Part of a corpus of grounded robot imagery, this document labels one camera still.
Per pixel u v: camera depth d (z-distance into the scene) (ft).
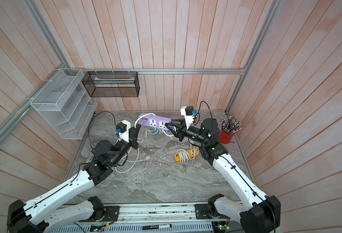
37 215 1.31
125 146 1.89
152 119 2.14
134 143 1.91
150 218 2.39
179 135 1.90
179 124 2.07
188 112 1.82
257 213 1.23
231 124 2.99
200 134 1.84
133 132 1.98
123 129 1.71
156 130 3.31
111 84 3.43
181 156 2.89
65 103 2.40
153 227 2.26
